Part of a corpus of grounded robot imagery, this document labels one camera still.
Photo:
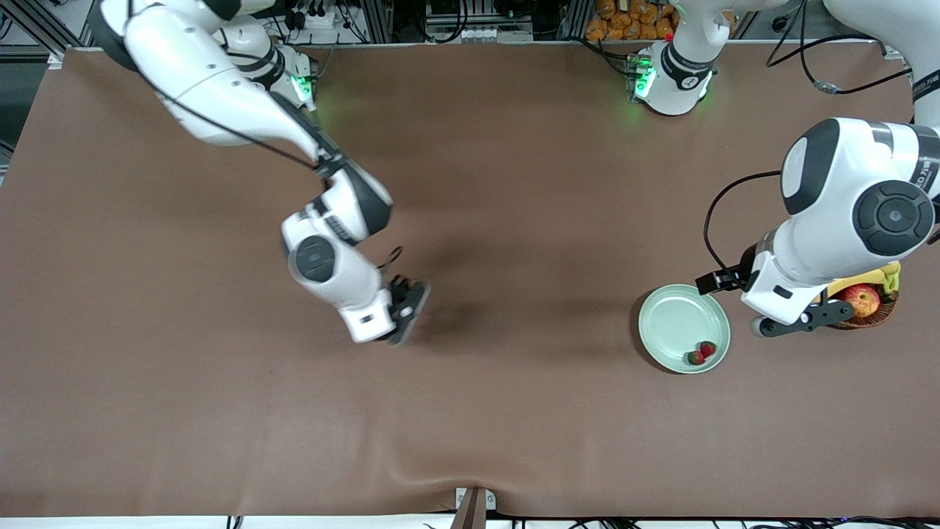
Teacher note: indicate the brown wicker basket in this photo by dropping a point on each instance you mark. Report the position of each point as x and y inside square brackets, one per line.
[866, 323]

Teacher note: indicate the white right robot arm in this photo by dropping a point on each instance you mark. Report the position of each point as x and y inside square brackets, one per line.
[198, 81]

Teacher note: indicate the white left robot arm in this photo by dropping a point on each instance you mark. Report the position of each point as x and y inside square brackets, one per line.
[837, 184]

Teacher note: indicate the red yellow apple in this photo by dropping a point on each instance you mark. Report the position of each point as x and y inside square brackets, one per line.
[861, 300]

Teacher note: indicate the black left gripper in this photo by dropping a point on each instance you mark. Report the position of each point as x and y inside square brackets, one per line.
[743, 275]

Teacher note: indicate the light green round plate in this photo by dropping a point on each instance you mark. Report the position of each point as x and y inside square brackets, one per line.
[675, 323]

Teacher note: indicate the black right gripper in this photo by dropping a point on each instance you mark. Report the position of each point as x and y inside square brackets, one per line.
[401, 292]

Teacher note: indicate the white terminal strip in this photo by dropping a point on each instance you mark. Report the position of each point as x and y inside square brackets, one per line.
[477, 34]

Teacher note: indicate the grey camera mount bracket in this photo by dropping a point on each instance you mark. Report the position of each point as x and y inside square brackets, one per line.
[474, 510]

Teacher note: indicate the orange snack bag pile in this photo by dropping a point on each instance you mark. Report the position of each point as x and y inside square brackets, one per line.
[624, 22]

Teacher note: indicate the aluminium frame profile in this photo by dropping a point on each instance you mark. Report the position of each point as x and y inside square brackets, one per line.
[40, 29]

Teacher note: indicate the red toy strawberry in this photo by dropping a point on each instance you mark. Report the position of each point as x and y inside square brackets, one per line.
[709, 348]
[695, 358]

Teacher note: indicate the white power strip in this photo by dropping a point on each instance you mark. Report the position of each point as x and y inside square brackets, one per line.
[316, 20]

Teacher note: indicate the brown table cover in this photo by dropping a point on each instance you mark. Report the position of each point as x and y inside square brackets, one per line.
[514, 184]

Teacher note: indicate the yellow banana bunch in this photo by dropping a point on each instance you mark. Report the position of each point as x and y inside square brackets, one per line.
[877, 278]

